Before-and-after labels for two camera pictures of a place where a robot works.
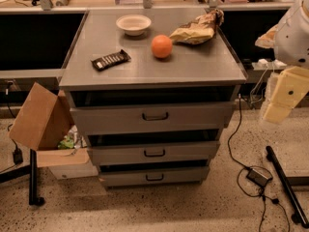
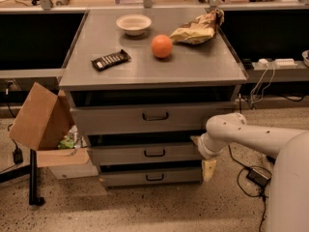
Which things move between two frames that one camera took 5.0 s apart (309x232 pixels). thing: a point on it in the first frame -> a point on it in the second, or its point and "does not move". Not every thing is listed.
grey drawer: (152, 152) does not move
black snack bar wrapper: (110, 59) does not move
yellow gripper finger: (267, 40) -> (196, 139)
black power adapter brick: (258, 177) does not move
